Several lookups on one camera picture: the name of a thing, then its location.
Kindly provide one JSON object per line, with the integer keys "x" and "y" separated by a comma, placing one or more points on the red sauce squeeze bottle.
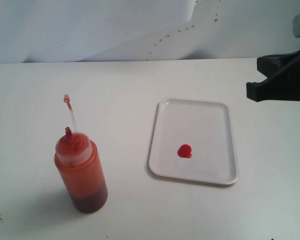
{"x": 78, "y": 163}

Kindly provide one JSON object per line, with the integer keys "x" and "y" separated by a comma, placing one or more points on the white rectangular plastic tray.
{"x": 206, "y": 127}

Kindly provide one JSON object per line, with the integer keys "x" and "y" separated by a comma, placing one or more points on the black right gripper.
{"x": 281, "y": 86}

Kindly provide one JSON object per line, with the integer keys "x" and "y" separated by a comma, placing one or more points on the red sauce blob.
{"x": 185, "y": 151}

